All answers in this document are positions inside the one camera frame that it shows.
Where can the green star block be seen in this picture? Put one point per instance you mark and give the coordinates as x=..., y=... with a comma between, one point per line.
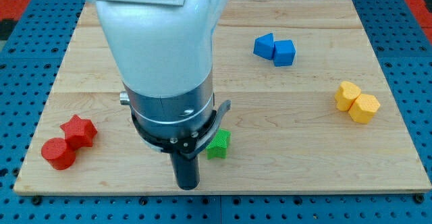
x=219, y=145

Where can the yellow heart block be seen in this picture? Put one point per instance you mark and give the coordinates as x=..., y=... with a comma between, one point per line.
x=346, y=94

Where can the red star block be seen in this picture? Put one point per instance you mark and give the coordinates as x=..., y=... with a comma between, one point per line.
x=79, y=132

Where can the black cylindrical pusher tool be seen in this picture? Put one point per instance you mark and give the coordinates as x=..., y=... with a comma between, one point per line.
x=186, y=171

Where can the blue triangle block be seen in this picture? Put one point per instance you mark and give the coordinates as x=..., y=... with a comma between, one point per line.
x=264, y=46

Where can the blue cube block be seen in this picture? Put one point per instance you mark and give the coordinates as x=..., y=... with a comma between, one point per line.
x=284, y=53

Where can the wooden board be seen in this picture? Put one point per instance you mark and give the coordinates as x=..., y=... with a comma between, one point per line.
x=287, y=136

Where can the yellow hexagon block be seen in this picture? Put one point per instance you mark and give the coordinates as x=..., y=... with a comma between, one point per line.
x=364, y=108

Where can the red cylinder block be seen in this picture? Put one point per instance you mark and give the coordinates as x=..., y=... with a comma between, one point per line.
x=58, y=153

